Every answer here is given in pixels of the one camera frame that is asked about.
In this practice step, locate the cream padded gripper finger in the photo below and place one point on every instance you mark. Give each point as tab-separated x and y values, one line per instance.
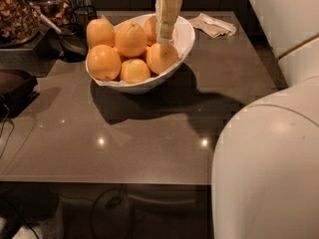
167	12

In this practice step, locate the orange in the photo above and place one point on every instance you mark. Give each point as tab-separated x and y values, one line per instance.
131	39
134	71
161	56
104	63
100	32
150	27

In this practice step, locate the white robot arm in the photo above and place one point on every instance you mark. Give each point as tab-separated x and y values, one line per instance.
265	169

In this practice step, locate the white ceramic bowl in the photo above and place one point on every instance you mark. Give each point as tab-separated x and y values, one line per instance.
183	38

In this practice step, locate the crumpled beige napkin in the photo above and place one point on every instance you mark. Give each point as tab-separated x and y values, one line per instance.
212	27

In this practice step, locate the black mesh cup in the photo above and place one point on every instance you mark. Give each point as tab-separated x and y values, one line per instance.
83	15

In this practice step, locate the dark glass cup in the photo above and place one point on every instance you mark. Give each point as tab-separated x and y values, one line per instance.
73	44

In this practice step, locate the grey raised tray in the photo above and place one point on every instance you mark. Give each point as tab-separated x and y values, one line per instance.
37	57

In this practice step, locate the glass jar of nuts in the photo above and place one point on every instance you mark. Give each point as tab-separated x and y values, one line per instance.
18	24

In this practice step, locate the black device at left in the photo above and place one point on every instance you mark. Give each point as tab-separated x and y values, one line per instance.
17	92

